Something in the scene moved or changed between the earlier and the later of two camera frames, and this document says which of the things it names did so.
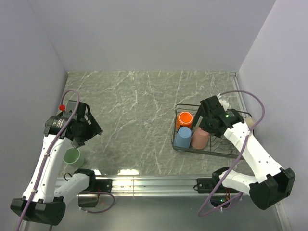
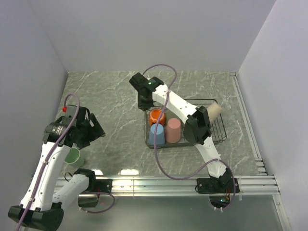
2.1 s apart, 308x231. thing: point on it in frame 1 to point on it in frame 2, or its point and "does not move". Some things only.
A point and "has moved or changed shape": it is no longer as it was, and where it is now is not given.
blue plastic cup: [182, 138] to [160, 134]
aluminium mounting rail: [160, 186] does not move
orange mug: [184, 119] has moved or changed shape
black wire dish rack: [221, 146] to [163, 128]
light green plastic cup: [73, 156] does not move
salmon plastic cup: [199, 138] has moved or changed shape
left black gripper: [93, 128] does not move
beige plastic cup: [250, 121] has moved or changed shape
